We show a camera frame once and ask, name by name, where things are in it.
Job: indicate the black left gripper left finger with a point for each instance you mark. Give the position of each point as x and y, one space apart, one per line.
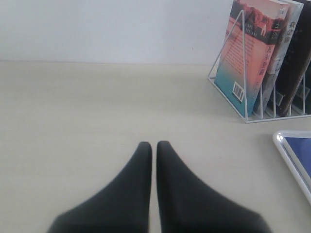
121 207

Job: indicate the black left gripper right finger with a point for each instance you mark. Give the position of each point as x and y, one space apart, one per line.
188 205

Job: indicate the blue book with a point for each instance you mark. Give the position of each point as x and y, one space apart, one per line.
299 149

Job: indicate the black brown book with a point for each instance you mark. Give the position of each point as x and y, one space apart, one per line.
296 60

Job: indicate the pink and teal book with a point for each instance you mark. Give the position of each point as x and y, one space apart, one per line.
252 33

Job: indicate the grey white book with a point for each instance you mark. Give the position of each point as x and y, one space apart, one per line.
278 55

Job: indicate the white plastic tray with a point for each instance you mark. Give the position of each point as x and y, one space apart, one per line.
278 139

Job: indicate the white wire book rack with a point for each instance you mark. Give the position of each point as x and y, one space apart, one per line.
232 77

